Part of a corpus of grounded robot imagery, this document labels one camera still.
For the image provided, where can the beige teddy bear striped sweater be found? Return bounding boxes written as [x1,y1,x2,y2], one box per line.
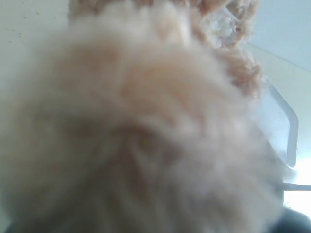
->
[0,0,282,233]

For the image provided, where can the white rectangular plastic tray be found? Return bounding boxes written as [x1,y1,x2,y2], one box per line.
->
[246,45,311,191]

